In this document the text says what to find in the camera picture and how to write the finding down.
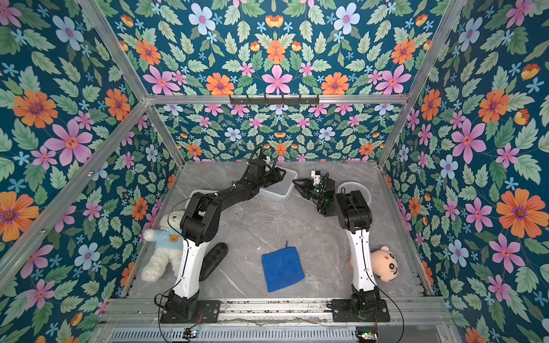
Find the square clear lunch box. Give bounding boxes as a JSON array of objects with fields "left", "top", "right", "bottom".
[{"left": 258, "top": 168, "right": 297, "bottom": 204}]

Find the white teddy bear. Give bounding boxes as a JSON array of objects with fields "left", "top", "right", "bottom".
[{"left": 141, "top": 210, "right": 184, "bottom": 282}]

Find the blue cleaning cloth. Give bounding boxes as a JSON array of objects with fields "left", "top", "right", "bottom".
[{"left": 262, "top": 242, "right": 305, "bottom": 292}]

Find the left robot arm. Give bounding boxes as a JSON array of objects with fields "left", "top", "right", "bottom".
[{"left": 161, "top": 146, "right": 287, "bottom": 322}]

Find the round clear lunch box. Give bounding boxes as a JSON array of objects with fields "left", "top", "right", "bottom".
[{"left": 336, "top": 181, "right": 373, "bottom": 207}]

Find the black wall hook rail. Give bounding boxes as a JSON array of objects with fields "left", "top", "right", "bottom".
[{"left": 229, "top": 95, "right": 320, "bottom": 106}]

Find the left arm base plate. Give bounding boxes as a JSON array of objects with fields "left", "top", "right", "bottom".
[{"left": 160, "top": 299, "right": 221, "bottom": 324}]

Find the rectangular clear lunch box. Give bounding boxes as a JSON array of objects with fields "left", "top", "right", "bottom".
[{"left": 184, "top": 190, "right": 217, "bottom": 209}]

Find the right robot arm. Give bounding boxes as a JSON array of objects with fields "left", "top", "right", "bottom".
[{"left": 293, "top": 171, "right": 386, "bottom": 321}]

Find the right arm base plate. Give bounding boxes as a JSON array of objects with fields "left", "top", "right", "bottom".
[{"left": 327, "top": 299, "right": 390, "bottom": 323}]

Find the orange pink plush doll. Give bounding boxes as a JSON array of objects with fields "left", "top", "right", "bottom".
[{"left": 351, "top": 243, "right": 399, "bottom": 287}]

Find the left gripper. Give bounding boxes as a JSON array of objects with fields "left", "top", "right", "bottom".
[{"left": 256, "top": 169, "right": 287, "bottom": 192}]

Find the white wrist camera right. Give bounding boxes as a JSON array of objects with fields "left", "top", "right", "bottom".
[{"left": 310, "top": 170, "right": 323, "bottom": 187}]

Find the aluminium front rail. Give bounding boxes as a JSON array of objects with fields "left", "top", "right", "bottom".
[{"left": 100, "top": 296, "right": 455, "bottom": 327}]

